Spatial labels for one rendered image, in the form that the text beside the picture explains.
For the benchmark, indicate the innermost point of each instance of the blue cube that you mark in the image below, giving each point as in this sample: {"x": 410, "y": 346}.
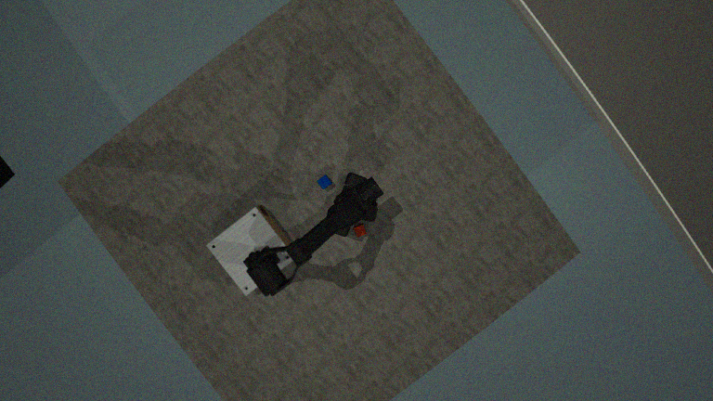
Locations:
{"x": 324, "y": 182}

